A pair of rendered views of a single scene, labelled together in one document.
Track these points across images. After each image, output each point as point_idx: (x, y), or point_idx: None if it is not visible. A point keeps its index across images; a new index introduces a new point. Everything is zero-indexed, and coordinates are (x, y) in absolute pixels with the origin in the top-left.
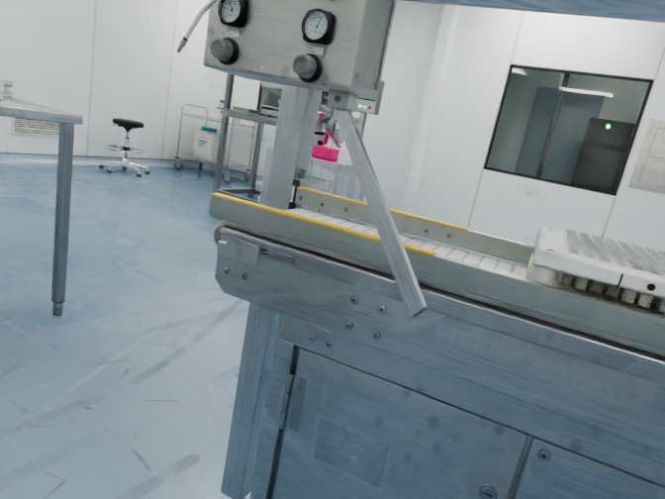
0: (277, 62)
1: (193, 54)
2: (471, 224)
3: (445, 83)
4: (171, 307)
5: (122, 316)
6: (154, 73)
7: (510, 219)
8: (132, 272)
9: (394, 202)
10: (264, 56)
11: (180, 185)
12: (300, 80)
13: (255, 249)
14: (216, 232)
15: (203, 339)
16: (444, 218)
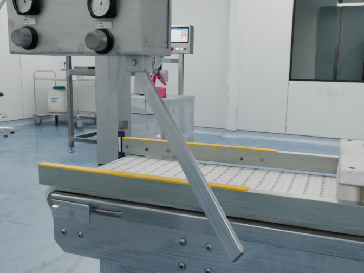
0: (73, 40)
1: None
2: (287, 127)
3: (245, 18)
4: (43, 248)
5: (0, 265)
6: (6, 50)
7: (318, 117)
8: (6, 223)
9: (221, 120)
10: (60, 37)
11: (41, 138)
12: (96, 53)
13: (85, 208)
14: (49, 197)
15: (74, 272)
16: (265, 126)
